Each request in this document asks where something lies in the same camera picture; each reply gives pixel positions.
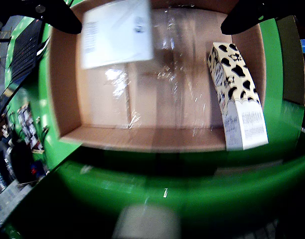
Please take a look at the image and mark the black round device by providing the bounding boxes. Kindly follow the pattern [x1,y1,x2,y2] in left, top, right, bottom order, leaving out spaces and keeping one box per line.
[10,139,35,185]

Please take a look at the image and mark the white printed paper sheets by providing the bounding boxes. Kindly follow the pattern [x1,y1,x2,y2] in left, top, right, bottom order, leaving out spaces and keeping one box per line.
[0,179,33,227]

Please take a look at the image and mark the clear packing tape roll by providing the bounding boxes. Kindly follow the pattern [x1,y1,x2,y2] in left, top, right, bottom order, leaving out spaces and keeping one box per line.
[112,204,182,239]

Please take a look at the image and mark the large shallow cardboard tray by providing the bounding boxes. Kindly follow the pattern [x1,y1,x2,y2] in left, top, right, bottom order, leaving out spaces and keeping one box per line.
[48,0,268,153]

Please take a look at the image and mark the cow print hand cream box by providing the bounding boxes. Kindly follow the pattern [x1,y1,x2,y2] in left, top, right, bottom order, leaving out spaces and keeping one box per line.
[206,41,270,151]

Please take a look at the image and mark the green metal shelf unit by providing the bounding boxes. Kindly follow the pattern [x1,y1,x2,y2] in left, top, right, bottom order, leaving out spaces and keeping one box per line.
[2,146,305,239]

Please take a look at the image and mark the sheet of printed pictures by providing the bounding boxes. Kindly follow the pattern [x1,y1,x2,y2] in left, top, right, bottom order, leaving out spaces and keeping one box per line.
[16,102,45,151]

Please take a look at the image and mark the plain white carton box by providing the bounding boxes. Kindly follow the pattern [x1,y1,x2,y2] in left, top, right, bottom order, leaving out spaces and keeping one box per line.
[81,0,154,70]

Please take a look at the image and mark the black laptop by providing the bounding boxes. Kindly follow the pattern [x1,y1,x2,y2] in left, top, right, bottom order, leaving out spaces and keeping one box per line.
[0,17,52,113]

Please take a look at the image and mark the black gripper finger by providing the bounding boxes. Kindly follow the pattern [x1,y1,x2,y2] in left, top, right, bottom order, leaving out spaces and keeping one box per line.
[220,0,305,35]
[0,0,83,35]

